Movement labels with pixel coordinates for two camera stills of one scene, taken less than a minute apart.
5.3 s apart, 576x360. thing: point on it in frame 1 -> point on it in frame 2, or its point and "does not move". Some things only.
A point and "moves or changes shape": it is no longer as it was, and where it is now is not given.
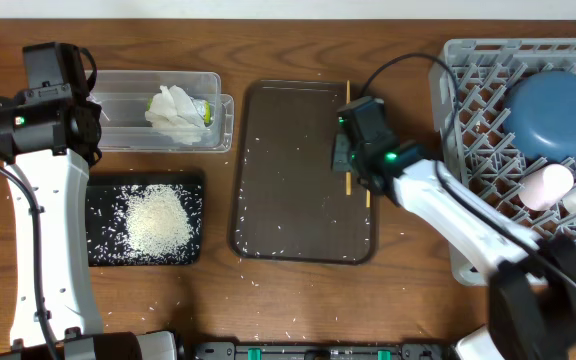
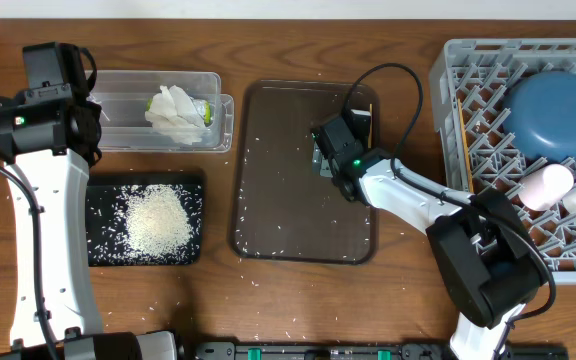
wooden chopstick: (348, 174) moves or changes shape
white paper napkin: (172, 113) does not move
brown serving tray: (287, 202) does not move
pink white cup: (545, 188) does not move
